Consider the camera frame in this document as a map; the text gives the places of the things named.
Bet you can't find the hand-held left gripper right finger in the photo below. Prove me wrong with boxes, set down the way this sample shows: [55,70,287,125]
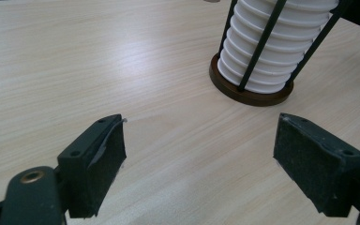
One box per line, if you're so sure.
[273,112,360,218]

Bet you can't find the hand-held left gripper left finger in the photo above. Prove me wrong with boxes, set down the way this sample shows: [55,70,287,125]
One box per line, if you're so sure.
[56,113,128,219]

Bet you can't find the black wire cup holder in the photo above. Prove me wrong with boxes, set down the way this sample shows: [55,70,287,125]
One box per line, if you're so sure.
[208,0,351,108]

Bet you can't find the stack of white cups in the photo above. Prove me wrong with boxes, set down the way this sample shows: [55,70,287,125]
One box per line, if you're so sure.
[217,0,340,95]

